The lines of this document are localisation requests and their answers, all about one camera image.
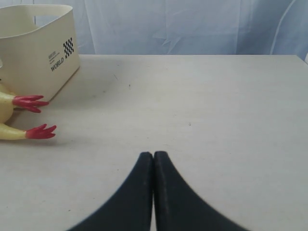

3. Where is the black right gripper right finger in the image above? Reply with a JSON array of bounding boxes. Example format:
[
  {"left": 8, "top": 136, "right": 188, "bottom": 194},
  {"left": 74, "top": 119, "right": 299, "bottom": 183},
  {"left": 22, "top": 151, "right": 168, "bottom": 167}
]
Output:
[{"left": 154, "top": 151, "right": 244, "bottom": 231}]

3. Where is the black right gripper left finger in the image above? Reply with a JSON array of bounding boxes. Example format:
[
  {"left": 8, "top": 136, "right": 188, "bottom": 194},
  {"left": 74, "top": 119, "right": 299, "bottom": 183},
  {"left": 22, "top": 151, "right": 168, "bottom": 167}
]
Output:
[{"left": 70, "top": 152, "right": 154, "bottom": 231}]

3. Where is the whole rubber chicken rear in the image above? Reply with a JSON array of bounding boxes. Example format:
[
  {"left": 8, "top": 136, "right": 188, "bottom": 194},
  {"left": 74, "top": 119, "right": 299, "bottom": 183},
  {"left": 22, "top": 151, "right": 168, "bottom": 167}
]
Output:
[{"left": 0, "top": 82, "right": 57, "bottom": 141}]

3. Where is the cream bin marked X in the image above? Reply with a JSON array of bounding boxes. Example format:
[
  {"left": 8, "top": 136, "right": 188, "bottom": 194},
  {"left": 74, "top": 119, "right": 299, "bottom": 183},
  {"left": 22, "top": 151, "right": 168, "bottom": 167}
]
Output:
[{"left": 0, "top": 4, "right": 80, "bottom": 101}]

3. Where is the blue-grey backdrop curtain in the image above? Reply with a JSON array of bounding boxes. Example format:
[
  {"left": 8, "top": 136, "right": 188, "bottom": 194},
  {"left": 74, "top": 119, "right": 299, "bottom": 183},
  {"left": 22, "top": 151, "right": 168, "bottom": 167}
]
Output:
[{"left": 0, "top": 0, "right": 308, "bottom": 64}]

